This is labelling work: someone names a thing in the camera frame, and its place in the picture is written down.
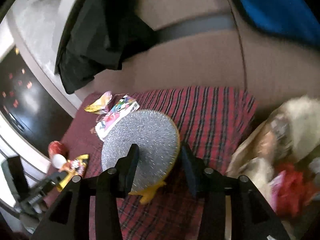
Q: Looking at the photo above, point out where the black cloth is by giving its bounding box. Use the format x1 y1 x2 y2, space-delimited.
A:
55 0 159 94

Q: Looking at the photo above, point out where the purple pink snack package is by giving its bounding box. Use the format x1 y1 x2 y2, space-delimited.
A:
95 95 140 141

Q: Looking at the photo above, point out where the red plaid cloth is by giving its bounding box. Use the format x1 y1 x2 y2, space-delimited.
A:
62 86 257 239

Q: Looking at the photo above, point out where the blue towel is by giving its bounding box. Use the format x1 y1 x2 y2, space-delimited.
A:
233 0 319 48

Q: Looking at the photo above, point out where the red snack wrapper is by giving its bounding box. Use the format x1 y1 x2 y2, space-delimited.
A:
56 154 89 192

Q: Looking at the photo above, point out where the grey cabinet handle strip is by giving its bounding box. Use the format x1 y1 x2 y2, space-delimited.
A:
156 12 235 43

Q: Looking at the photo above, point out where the yellow snack wrapper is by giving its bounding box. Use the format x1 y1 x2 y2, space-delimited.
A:
84 91 113 115

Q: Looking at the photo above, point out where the red paper cup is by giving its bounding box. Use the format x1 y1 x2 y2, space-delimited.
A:
48 141 68 169

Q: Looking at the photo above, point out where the trash bin with plastic bag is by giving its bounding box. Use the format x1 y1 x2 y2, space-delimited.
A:
226 95 319 237

